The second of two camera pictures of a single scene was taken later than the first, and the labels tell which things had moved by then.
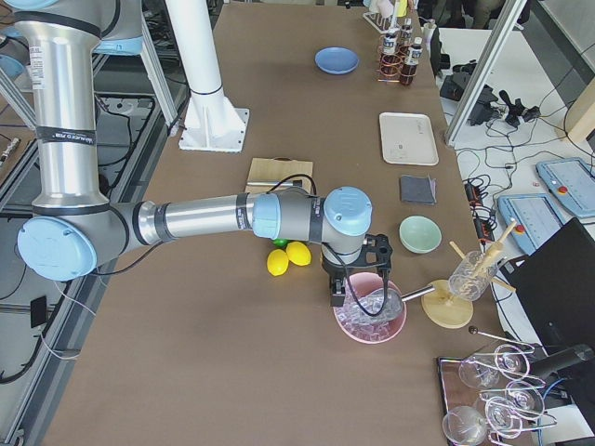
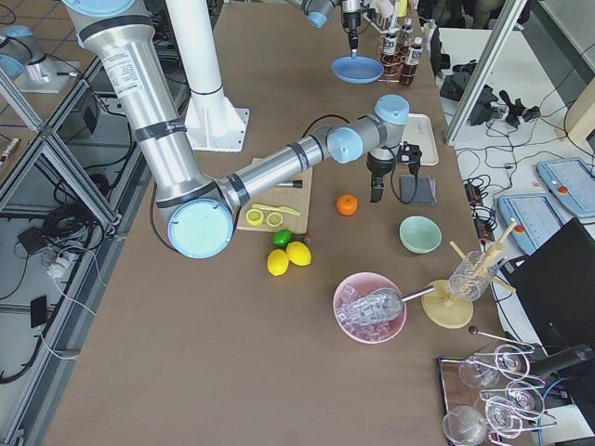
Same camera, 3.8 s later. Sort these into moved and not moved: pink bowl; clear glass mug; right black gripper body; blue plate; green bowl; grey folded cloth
Moved: blue plate; right black gripper body
Not moved: pink bowl; green bowl; grey folded cloth; clear glass mug
